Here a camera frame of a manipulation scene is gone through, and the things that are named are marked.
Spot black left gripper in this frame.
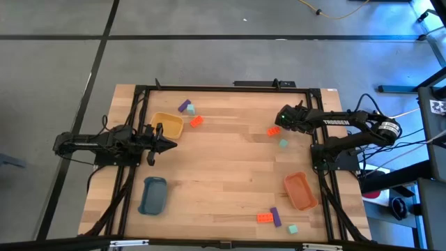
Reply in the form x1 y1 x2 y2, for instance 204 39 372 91
139 121 178 167

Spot purple rectangular block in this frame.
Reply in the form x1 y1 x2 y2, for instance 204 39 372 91
270 206 282 228
177 98 192 114

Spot yellow plastic bin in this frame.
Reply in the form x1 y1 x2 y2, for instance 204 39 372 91
149 111 185 140

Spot black flat bar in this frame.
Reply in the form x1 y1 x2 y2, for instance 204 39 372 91
233 80 297 89

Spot blue plastic bin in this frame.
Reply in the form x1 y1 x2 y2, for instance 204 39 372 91
137 176 168 216

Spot orange plastic bin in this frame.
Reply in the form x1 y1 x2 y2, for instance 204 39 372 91
283 171 319 212

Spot black headphones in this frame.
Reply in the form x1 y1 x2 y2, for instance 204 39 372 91
389 196 409 221

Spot grey cabinet with tag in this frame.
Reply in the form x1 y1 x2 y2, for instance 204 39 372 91
417 85 446 184

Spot black-and-white fiducial tag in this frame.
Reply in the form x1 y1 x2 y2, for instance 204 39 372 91
429 99 446 116

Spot black aluminium table frame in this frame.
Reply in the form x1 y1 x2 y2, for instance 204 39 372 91
78 78 376 251

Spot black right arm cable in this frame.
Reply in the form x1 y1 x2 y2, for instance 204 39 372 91
354 92 384 116

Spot silver metal frame bracket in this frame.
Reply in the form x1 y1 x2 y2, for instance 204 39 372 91
109 239 150 248
302 243 344 251

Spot yellow floor cable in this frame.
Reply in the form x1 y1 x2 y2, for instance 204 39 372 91
297 0 371 20

